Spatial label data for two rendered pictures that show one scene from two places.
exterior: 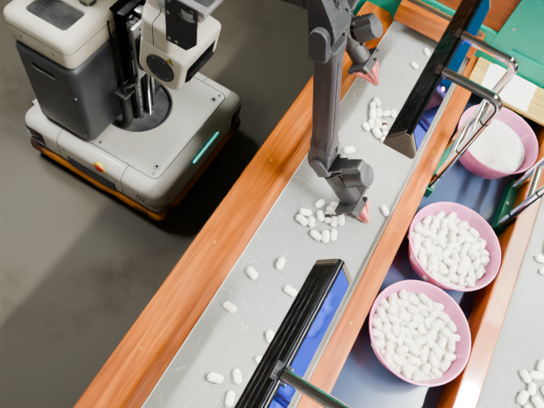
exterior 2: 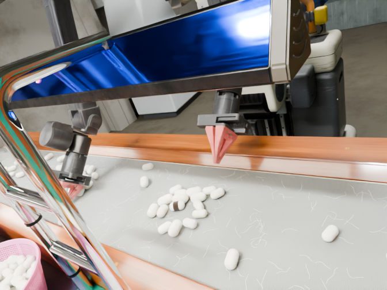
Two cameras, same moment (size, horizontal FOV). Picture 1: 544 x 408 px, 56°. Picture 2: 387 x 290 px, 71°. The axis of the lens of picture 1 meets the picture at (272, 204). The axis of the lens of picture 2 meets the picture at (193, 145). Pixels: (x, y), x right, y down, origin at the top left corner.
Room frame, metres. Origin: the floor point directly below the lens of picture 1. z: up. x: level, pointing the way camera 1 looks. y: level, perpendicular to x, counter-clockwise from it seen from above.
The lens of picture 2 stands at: (1.37, -0.64, 1.12)
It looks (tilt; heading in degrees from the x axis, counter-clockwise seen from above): 27 degrees down; 118
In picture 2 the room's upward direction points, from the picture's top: 19 degrees counter-clockwise
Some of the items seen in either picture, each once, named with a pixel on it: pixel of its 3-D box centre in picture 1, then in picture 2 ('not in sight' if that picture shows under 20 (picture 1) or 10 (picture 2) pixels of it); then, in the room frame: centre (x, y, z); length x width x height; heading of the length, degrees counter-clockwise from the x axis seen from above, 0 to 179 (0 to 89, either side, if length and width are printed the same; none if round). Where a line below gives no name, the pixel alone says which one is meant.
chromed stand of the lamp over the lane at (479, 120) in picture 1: (443, 118); (99, 194); (1.04, -0.38, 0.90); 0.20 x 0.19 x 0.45; 167
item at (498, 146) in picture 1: (489, 147); not in sight; (1.16, -0.62, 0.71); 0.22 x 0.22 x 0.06
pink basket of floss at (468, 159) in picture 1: (490, 145); not in sight; (1.16, -0.62, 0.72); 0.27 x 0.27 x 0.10
